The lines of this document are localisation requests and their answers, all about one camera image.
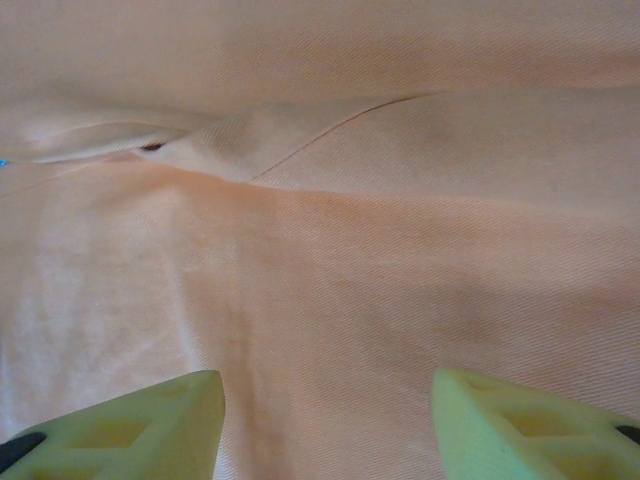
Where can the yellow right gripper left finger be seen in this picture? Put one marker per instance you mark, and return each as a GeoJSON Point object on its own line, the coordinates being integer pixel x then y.
{"type": "Point", "coordinates": [150, 430]}

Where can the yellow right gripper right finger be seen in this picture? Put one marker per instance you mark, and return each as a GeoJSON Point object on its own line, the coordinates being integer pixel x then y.
{"type": "Point", "coordinates": [500, 435]}

